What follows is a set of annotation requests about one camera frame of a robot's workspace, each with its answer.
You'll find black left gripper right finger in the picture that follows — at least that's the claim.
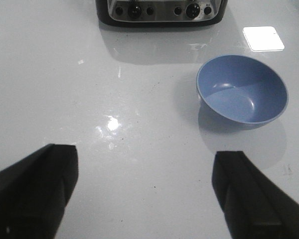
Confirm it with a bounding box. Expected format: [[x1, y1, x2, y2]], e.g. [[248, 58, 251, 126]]
[[212, 151, 299, 239]]

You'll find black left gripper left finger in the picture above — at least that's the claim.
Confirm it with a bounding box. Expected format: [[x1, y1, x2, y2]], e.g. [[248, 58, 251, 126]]
[[0, 144, 78, 239]]

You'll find blue plastic bowl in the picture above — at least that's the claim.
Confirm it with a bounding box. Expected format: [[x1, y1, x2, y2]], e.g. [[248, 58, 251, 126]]
[[196, 55, 289, 129]]

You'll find black and chrome toaster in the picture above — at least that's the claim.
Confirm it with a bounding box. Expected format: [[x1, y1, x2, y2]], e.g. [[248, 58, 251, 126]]
[[95, 0, 227, 27]]

